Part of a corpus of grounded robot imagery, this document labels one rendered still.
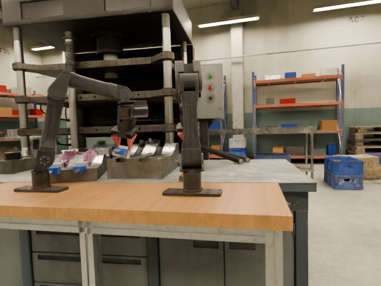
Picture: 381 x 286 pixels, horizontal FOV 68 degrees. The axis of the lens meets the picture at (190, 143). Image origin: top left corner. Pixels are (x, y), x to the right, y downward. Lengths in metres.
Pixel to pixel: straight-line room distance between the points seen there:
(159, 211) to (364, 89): 7.57
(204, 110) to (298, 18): 6.44
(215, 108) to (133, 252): 1.16
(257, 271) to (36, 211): 0.89
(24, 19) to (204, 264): 2.11
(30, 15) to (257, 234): 2.23
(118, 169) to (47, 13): 1.49
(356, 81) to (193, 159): 7.33
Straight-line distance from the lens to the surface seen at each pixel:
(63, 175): 1.36
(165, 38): 2.07
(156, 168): 1.26
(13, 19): 2.61
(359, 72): 8.15
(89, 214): 0.90
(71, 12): 2.36
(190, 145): 0.95
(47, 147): 1.19
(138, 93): 2.15
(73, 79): 1.20
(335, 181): 4.73
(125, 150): 1.27
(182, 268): 1.37
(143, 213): 0.83
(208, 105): 2.07
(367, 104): 8.12
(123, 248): 1.41
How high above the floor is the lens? 1.04
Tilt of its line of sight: 4 degrees down
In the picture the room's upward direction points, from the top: 2 degrees counter-clockwise
